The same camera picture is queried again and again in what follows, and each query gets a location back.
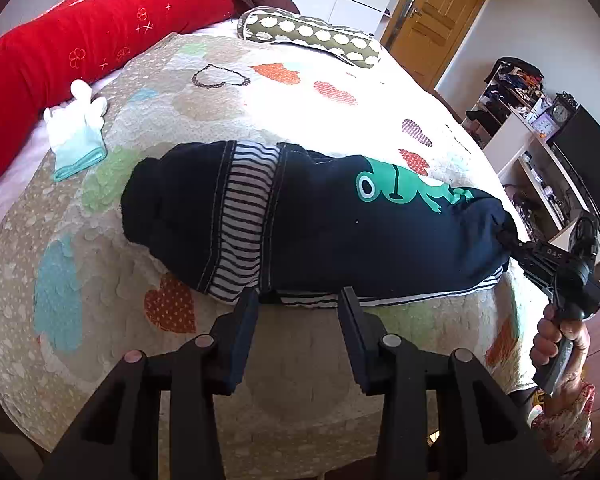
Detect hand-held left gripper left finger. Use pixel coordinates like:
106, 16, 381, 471
38, 287, 260, 480

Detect green patterned bolster pillow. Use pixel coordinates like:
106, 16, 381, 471
237, 7, 383, 67

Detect wooden door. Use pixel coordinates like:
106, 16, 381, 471
382, 0, 496, 90

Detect red bolster pillow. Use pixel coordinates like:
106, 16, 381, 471
0, 0, 241, 201

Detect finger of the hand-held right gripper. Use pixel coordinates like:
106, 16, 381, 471
495, 227, 536, 273

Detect white and teal small garment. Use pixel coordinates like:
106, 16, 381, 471
43, 80, 109, 183

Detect person's right hand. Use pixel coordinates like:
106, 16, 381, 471
530, 305, 592, 417

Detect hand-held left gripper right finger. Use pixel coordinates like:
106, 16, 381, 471
339, 286, 551, 480

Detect patchwork quilted bedspread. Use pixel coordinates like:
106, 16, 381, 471
0, 29, 541, 453

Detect pile of clothes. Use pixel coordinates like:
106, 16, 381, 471
484, 57, 548, 126

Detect person's right forearm floral sleeve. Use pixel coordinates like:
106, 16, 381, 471
530, 382, 597, 476

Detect white shelf unit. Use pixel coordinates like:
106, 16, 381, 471
462, 95, 600, 266

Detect navy pants with frog print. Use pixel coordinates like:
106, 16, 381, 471
120, 141, 518, 307

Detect table clock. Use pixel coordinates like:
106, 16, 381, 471
550, 92, 577, 128

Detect black television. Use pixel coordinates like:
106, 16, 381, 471
550, 105, 600, 226

